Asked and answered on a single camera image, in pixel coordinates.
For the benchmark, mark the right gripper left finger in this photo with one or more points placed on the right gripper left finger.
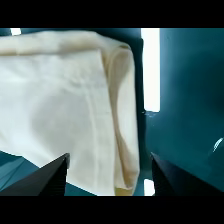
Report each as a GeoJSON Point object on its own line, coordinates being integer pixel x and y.
{"type": "Point", "coordinates": [46, 180]}

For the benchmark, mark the cream T-shirt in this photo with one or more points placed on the cream T-shirt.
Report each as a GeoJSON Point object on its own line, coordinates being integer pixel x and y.
{"type": "Point", "coordinates": [66, 110]}

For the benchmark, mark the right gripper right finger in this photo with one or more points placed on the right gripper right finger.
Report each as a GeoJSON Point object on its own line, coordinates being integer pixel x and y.
{"type": "Point", "coordinates": [176, 181]}

